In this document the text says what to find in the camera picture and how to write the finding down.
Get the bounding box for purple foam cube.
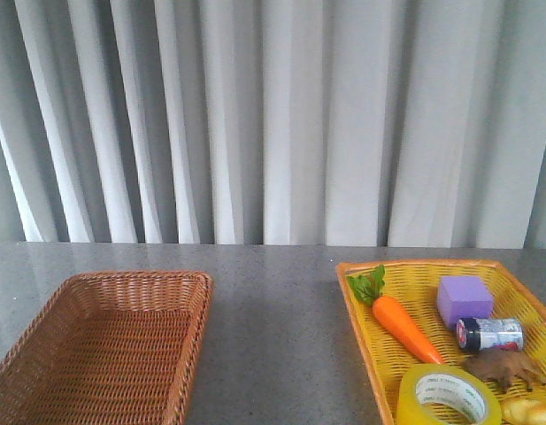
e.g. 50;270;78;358
436;275;494;330

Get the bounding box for yellow tape roll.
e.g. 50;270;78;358
396;364;502;424

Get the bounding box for yellow woven tray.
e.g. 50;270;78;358
336;259;546;424

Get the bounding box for small black-capped jar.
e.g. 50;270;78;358
456;317;525;353

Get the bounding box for brown toy animal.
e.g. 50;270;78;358
462;347;546;393

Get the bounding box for toy bread piece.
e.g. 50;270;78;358
501;398;546;425

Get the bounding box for brown wicker basket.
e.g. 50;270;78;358
0;270;214;424

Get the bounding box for grey pleated curtain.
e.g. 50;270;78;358
0;1;546;249

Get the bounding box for orange toy carrot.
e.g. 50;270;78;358
346;265;445;364

